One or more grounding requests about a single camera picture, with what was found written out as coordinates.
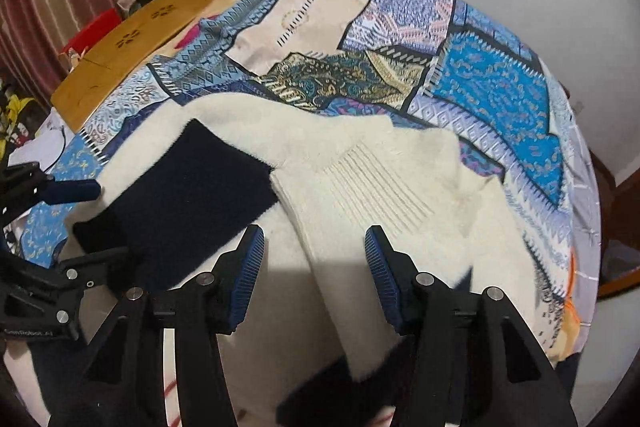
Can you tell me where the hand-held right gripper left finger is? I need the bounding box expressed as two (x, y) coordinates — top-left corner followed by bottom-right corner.
(47, 224), (266, 427)

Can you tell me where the grey bed sheet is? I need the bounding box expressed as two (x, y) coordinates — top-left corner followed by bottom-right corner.
(545, 72), (603, 358)

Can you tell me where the yellow and black item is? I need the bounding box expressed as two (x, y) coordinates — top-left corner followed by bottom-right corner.
(0, 77), (37, 142)

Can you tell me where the white and navy sweater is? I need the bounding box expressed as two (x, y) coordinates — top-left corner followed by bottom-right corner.
(30, 94), (551, 427)

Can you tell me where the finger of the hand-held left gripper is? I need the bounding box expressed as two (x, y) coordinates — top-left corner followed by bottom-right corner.
(0, 162), (102, 214)
(56, 247), (132, 304)

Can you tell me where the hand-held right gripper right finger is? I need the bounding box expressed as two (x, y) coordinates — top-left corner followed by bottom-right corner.
(364, 226), (576, 427)

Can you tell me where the red plastic item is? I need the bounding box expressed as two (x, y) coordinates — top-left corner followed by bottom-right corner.
(60, 9), (123, 55)

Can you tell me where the wooden furniture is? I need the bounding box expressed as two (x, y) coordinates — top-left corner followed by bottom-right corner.
(590, 147), (640, 299)

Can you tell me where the wooden lap table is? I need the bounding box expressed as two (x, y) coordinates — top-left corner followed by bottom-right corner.
(50, 0), (216, 132)

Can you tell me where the magenta cloth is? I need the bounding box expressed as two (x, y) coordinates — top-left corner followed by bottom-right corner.
(175, 24), (202, 48)

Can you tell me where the white paper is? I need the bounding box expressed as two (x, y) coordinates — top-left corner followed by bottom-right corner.
(10, 112), (76, 168)

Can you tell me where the blue patchwork blanket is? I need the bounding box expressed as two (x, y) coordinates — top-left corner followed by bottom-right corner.
(22, 0), (576, 358)

